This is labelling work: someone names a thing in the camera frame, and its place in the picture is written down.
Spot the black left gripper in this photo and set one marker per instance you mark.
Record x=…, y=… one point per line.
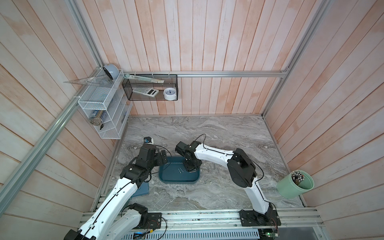
x=159, y=161

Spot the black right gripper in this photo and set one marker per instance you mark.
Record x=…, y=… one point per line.
x=188, y=168

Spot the teal plastic storage tray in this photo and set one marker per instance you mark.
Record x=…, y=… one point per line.
x=169, y=173

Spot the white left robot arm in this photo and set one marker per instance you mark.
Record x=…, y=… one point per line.
x=102, y=225

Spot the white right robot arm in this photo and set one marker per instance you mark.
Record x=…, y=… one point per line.
x=243, y=173

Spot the screws on table top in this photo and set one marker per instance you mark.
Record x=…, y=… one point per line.
x=212, y=168

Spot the metal cylinder in shelf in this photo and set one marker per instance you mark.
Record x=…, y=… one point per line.
x=97, y=117

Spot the white calculator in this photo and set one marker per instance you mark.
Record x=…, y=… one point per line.
x=149, y=92

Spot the white tape roll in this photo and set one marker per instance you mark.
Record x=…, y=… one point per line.
x=170, y=94

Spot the clear straight ruler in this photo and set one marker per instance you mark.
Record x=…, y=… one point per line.
x=144, y=79

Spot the clear triangle ruler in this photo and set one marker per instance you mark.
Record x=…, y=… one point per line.
x=98, y=81

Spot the grey round desk clock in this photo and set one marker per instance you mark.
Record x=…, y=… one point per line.
x=111, y=71

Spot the green pen holder cup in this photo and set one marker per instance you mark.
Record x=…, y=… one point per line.
x=295, y=184

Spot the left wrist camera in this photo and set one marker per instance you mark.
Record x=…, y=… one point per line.
x=148, y=140

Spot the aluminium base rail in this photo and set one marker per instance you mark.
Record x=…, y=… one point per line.
x=226, y=224

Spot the black wire mesh basket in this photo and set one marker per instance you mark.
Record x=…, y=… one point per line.
x=151, y=87

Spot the white wire mesh shelf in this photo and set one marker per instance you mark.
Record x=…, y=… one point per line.
x=113, y=100

